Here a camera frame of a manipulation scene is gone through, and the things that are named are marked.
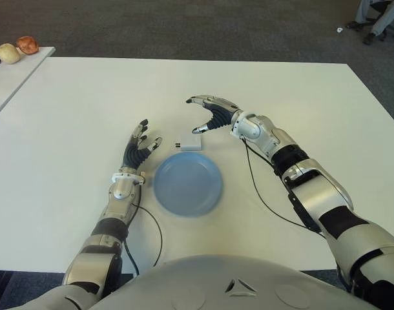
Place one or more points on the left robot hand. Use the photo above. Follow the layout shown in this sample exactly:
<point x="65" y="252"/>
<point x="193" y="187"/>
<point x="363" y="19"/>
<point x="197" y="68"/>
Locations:
<point x="134" y="155"/>

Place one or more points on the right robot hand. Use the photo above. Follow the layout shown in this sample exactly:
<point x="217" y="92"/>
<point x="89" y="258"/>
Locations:
<point x="221" y="111"/>

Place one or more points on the white charger block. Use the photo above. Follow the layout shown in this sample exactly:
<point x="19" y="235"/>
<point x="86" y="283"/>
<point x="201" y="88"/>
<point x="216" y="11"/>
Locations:
<point x="192" y="142"/>

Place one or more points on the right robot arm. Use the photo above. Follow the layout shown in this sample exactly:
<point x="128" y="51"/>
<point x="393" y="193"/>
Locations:
<point x="313" y="193"/>

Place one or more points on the blue plate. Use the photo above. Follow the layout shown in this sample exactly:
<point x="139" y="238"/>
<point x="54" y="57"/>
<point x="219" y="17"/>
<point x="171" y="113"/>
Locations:
<point x="187" y="184"/>

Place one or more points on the grey robot torso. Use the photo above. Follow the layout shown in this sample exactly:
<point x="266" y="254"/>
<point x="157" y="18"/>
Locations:
<point x="197" y="284"/>

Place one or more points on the white side table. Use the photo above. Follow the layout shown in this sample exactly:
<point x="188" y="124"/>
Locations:
<point x="9" y="77"/>

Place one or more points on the red-brown bread roll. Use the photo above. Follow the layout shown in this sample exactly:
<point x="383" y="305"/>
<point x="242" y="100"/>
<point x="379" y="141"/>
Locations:
<point x="27" y="45"/>

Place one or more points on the beige bread roll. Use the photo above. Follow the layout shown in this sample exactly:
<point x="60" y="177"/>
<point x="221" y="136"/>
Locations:
<point x="8" y="54"/>

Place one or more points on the seated person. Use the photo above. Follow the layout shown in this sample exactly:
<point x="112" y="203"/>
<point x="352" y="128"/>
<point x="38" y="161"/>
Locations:
<point x="382" y="19"/>

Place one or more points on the black office chair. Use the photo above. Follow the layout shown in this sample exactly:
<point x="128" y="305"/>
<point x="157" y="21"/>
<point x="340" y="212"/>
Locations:
<point x="375" y="7"/>

